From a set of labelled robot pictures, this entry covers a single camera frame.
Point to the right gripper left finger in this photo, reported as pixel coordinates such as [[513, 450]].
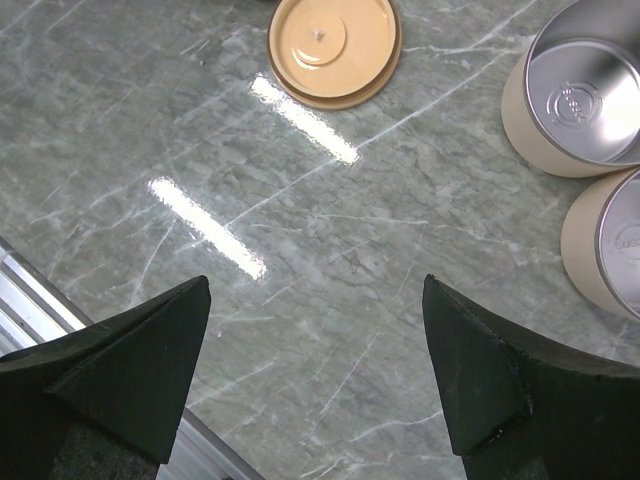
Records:
[[104, 402]]

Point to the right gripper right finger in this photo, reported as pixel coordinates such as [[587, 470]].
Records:
[[519, 405]]

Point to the beige steel container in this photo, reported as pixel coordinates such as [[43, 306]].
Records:
[[570, 106], [600, 243]]

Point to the beige round lid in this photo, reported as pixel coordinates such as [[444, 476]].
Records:
[[334, 55]]

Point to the aluminium rail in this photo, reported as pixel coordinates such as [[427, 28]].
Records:
[[33, 312]]

